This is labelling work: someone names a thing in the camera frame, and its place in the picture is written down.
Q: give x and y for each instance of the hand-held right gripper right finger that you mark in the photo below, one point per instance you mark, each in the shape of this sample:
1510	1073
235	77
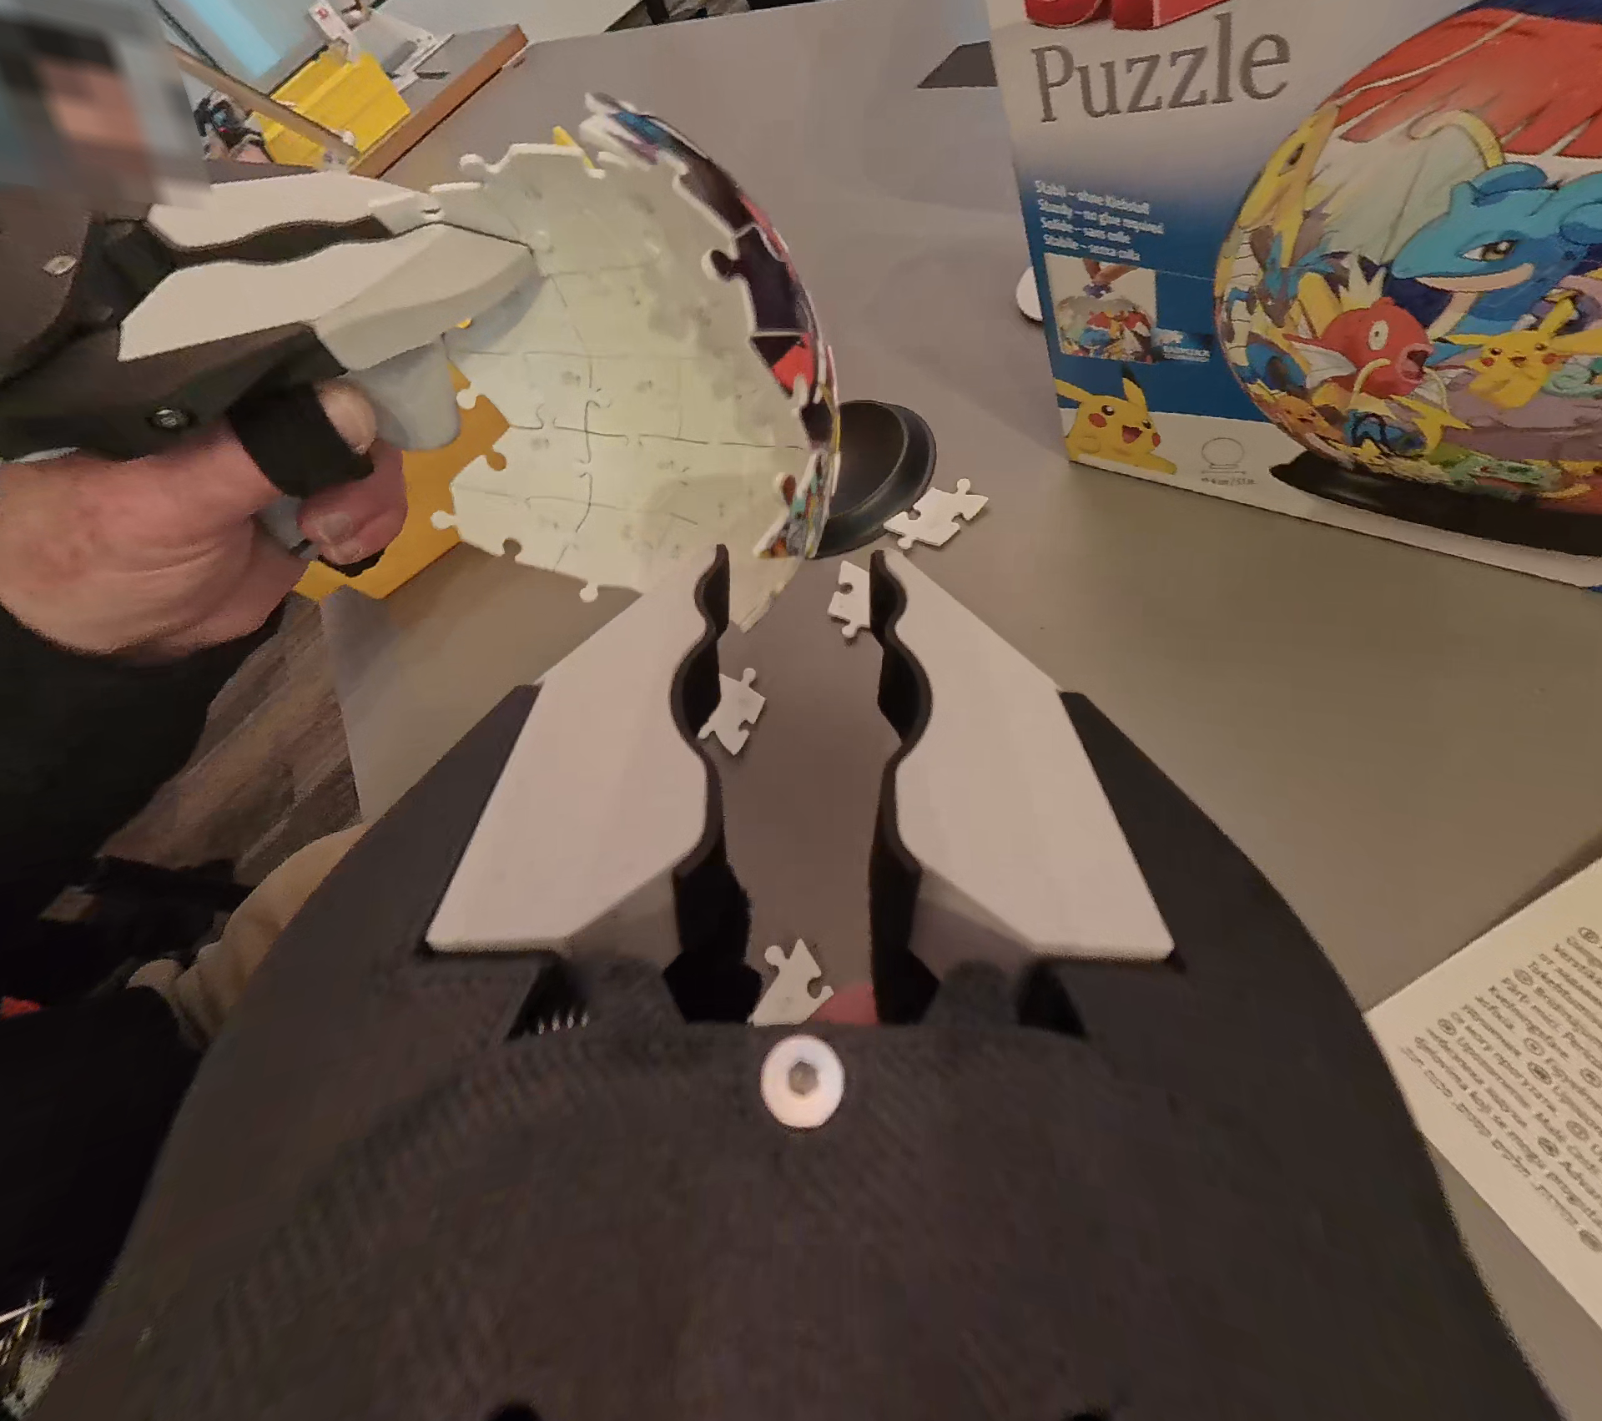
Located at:
1026	820

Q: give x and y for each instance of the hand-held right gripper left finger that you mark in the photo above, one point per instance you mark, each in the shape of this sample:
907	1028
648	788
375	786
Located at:
589	807

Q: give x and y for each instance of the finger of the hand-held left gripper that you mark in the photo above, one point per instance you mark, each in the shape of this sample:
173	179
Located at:
288	209
275	301

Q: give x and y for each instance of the partly built puzzle ball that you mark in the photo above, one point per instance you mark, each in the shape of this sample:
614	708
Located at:
625	382

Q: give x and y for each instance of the white puzzle piece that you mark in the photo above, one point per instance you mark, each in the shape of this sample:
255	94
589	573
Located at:
854	597
735	710
791	977
939	514

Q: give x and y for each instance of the blue puzzle box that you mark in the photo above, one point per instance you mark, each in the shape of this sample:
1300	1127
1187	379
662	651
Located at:
1252	195

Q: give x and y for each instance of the person's left hand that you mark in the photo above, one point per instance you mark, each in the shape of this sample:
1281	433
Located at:
137	545

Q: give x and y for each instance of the yellow plastic box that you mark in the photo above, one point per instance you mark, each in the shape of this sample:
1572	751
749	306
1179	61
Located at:
337	101

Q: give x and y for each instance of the black display stand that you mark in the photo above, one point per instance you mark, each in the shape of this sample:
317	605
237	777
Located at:
888	457

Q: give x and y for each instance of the person's black jacket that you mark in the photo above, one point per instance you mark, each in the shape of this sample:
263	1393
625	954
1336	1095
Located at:
75	796

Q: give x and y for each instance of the white instruction sheet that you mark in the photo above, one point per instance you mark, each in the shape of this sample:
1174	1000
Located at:
1502	1059

